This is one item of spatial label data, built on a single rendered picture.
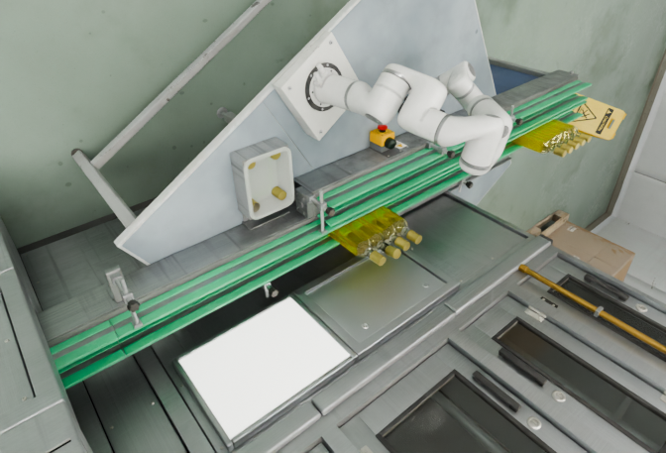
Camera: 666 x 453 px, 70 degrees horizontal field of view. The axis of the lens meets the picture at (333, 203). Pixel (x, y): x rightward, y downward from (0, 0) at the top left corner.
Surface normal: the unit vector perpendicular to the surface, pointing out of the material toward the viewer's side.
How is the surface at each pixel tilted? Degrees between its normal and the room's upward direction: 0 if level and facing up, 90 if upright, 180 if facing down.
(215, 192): 0
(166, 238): 0
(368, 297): 90
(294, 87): 5
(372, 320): 90
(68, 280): 90
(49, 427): 90
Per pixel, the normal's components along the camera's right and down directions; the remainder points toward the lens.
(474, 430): -0.02, -0.83
